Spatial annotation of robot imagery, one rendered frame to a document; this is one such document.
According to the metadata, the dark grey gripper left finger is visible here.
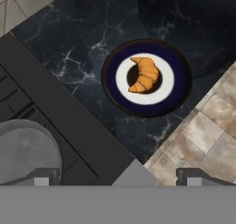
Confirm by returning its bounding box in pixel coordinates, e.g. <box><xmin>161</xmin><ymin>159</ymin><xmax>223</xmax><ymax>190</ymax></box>
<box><xmin>0</xmin><ymin>167</ymin><xmax>62</xmax><ymax>187</ymax></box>

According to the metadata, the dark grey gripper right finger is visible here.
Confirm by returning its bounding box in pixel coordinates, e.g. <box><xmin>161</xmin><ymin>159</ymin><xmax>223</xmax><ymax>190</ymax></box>
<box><xmin>175</xmin><ymin>167</ymin><xmax>236</xmax><ymax>187</ymax></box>

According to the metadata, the orange croissant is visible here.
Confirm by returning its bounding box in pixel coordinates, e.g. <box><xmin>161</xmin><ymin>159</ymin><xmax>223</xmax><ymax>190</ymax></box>
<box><xmin>127</xmin><ymin>55</ymin><xmax>160</xmax><ymax>94</ymax></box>

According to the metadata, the grey rounded dome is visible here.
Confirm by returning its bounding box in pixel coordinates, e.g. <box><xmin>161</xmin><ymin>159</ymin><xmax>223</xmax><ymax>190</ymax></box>
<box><xmin>0</xmin><ymin>119</ymin><xmax>63</xmax><ymax>185</ymax></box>

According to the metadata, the dark grey cupboard run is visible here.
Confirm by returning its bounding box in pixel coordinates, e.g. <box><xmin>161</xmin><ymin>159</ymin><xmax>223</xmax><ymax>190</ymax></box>
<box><xmin>0</xmin><ymin>32</ymin><xmax>136</xmax><ymax>186</ymax></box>

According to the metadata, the blue and white plate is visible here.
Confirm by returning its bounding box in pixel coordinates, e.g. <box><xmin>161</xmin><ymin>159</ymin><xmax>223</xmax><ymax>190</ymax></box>
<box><xmin>100</xmin><ymin>39</ymin><xmax>194</xmax><ymax>119</ymax></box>

